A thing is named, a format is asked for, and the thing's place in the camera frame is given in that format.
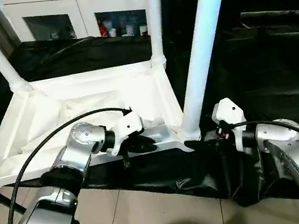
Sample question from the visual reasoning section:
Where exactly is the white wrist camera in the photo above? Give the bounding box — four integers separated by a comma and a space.
209, 95, 252, 156
103, 111, 149, 159

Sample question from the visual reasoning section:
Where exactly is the black work mat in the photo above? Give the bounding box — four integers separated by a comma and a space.
0, 0, 299, 224

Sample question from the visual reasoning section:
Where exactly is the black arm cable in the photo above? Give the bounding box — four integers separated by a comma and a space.
227, 112, 299, 190
0, 105, 152, 224

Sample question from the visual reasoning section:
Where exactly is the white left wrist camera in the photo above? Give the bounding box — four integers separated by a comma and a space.
103, 111, 149, 159

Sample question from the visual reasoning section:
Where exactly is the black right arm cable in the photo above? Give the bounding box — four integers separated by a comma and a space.
227, 112, 299, 190

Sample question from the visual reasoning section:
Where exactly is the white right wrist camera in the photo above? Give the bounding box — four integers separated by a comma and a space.
209, 95, 252, 156

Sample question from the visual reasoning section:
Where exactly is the white glass-door cabinet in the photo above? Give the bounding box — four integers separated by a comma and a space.
0, 0, 174, 62

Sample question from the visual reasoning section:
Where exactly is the black stand leg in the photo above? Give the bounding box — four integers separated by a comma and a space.
0, 187, 28, 219

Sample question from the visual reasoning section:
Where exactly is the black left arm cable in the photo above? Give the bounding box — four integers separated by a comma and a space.
0, 105, 152, 224

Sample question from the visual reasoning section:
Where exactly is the white plastic table top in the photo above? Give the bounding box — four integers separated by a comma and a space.
0, 53, 207, 194

